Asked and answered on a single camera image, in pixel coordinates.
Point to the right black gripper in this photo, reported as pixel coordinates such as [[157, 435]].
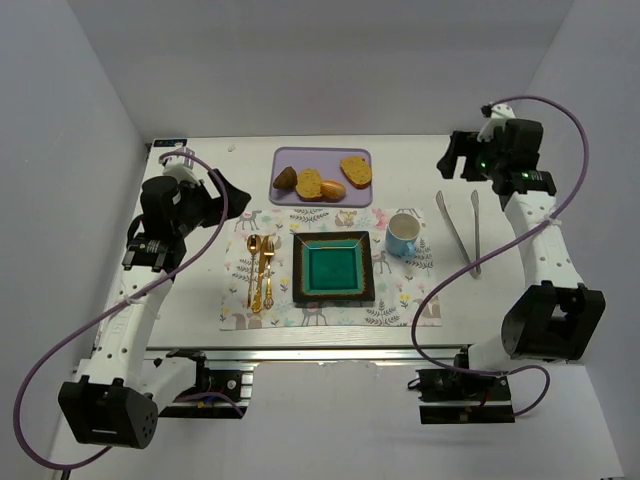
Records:
[[463, 156]]

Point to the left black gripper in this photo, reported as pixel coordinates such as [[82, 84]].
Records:
[[215, 198]]

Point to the glossy orange bread bun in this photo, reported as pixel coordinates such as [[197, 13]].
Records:
[[333, 190]]

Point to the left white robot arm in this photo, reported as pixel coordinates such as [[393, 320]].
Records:
[[116, 402]]

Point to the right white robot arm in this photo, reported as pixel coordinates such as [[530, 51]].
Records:
[[556, 316]]

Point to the dark brown bread roll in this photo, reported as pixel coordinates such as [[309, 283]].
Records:
[[286, 180]]

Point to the speckled yellow bread slice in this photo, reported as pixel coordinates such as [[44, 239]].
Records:
[[357, 171]]

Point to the gold spoon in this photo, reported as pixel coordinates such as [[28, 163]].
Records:
[[254, 247]]

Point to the gold fork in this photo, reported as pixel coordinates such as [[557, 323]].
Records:
[[269, 272]]

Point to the blue ceramic mug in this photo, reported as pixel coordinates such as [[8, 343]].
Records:
[[401, 235]]

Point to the animal print placemat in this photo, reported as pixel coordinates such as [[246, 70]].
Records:
[[400, 285]]

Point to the purple plastic tray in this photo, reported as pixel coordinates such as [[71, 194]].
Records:
[[326, 161]]

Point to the gold knife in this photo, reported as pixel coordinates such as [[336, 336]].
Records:
[[256, 304]]

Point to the green black square plate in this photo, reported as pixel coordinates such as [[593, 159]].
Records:
[[332, 266]]

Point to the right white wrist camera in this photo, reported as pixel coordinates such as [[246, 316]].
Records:
[[496, 116]]

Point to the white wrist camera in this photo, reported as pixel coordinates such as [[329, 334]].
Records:
[[179, 166], [496, 116]]

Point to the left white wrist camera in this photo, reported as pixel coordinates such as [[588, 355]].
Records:
[[179, 166]]

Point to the aluminium table rail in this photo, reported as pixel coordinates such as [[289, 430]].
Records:
[[300, 353]]

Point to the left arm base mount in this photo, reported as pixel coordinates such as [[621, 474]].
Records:
[[222, 390]]

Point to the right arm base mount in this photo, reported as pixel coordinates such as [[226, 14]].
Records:
[[447, 397]]

